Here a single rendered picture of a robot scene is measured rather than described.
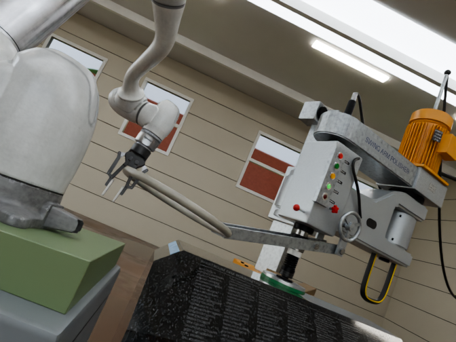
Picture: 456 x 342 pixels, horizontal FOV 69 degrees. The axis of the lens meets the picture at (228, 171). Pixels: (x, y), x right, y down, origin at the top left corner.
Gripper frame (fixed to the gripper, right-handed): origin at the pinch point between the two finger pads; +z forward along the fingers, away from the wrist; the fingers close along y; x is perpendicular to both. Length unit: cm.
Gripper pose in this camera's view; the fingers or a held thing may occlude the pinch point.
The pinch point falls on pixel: (112, 191)
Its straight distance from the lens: 132.8
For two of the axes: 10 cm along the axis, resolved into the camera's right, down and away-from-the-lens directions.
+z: -5.1, 8.3, -2.2
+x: -2.7, 0.8, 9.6
